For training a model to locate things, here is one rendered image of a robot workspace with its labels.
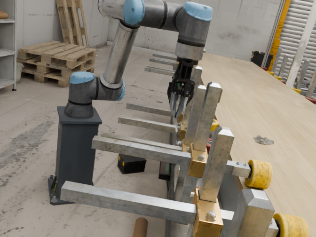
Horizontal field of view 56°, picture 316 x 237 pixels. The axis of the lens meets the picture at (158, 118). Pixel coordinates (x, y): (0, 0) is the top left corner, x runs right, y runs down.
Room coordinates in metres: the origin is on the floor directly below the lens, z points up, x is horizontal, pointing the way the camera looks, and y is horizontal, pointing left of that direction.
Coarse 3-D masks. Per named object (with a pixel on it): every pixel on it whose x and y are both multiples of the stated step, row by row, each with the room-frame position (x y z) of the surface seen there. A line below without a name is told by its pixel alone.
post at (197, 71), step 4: (196, 68) 1.31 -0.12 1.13; (200, 68) 1.31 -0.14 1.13; (196, 72) 1.31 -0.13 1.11; (200, 72) 1.31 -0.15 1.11; (192, 76) 1.33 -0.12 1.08; (196, 76) 1.31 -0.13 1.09; (200, 76) 1.31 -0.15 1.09; (196, 80) 1.31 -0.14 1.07; (196, 84) 1.31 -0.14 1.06; (192, 100) 1.31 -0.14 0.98; (188, 104) 1.31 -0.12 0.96; (188, 108) 1.31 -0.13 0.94; (184, 112) 1.32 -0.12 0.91; (188, 112) 1.31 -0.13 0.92; (184, 116) 1.31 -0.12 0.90; (188, 116) 1.31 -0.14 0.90; (184, 120) 1.31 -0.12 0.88; (188, 120) 1.31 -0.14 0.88; (180, 140) 1.31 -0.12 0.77
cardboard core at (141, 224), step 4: (136, 220) 1.56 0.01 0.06; (140, 220) 1.55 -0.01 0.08; (144, 220) 1.56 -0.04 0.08; (136, 224) 1.52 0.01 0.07; (140, 224) 1.51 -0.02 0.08; (144, 224) 1.52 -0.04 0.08; (136, 228) 1.48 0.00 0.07; (140, 228) 1.47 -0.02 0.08; (144, 228) 1.49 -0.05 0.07; (136, 232) 1.44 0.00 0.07; (140, 232) 1.44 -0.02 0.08; (144, 232) 1.46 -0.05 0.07; (136, 236) 1.41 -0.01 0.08; (140, 236) 1.41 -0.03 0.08; (144, 236) 1.43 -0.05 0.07
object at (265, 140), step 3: (258, 135) 1.18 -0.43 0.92; (255, 138) 1.18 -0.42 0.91; (258, 138) 1.17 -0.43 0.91; (261, 138) 1.17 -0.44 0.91; (264, 138) 1.17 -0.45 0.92; (267, 138) 1.16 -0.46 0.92; (255, 141) 1.15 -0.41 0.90; (258, 141) 1.14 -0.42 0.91; (261, 141) 1.14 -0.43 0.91; (264, 141) 1.15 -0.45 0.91; (267, 141) 1.15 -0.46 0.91; (270, 141) 1.17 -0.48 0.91; (273, 141) 1.17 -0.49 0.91
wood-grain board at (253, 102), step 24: (216, 72) 2.63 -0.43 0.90; (240, 72) 2.88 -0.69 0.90; (264, 72) 3.19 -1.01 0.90; (240, 96) 1.90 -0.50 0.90; (264, 96) 2.04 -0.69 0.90; (288, 96) 2.19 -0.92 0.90; (240, 120) 1.40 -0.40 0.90; (264, 120) 1.47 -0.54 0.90; (288, 120) 1.56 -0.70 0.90; (312, 120) 1.65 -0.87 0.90; (240, 144) 1.09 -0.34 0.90; (264, 144) 1.14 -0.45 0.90; (288, 144) 1.19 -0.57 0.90; (312, 144) 1.25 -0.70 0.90; (288, 168) 0.96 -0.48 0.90; (312, 168) 0.99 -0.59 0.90; (240, 192) 0.77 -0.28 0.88; (288, 192) 0.79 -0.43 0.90; (312, 192) 0.82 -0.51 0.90; (312, 216) 0.69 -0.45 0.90
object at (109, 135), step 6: (114, 138) 1.02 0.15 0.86; (120, 138) 1.02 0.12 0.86; (126, 138) 1.03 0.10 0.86; (132, 138) 1.04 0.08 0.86; (144, 144) 1.02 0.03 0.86; (150, 144) 1.02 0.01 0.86; (156, 144) 1.03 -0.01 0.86; (162, 144) 1.04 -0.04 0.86; (168, 144) 1.05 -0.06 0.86; (180, 150) 1.02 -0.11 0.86
